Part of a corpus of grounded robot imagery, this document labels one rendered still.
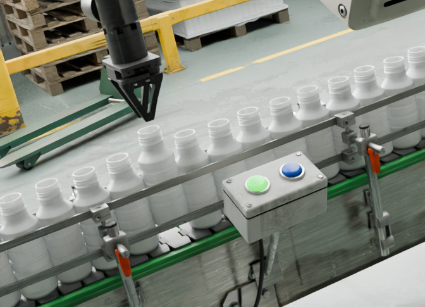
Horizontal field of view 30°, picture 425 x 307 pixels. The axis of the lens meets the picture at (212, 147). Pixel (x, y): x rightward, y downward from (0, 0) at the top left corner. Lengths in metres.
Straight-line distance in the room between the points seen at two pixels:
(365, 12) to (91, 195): 0.76
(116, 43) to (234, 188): 0.28
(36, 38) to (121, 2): 5.45
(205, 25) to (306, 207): 5.89
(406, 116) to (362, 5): 0.93
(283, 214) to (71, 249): 0.34
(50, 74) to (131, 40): 5.49
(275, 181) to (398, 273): 1.90
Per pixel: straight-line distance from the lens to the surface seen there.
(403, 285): 2.97
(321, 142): 1.39
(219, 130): 1.30
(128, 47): 1.20
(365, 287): 2.99
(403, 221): 1.50
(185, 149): 1.29
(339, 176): 1.43
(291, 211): 1.19
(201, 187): 1.30
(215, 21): 7.07
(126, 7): 1.20
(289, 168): 1.19
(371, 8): 0.56
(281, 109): 1.34
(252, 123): 1.33
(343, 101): 1.40
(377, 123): 1.45
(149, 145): 1.26
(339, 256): 1.45
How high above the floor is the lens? 1.58
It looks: 20 degrees down
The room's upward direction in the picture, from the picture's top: 13 degrees counter-clockwise
